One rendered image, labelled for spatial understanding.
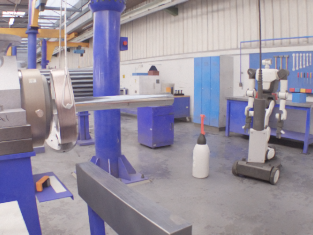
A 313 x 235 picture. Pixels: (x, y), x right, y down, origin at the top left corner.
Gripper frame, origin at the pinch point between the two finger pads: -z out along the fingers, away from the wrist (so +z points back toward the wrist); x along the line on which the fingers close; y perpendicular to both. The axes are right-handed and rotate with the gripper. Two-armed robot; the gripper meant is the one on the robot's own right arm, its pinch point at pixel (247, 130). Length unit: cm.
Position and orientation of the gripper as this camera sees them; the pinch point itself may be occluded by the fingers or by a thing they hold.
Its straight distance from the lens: 352.2
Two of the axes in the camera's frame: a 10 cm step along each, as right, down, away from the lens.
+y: 7.1, 1.0, -7.0
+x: -6.9, -1.0, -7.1
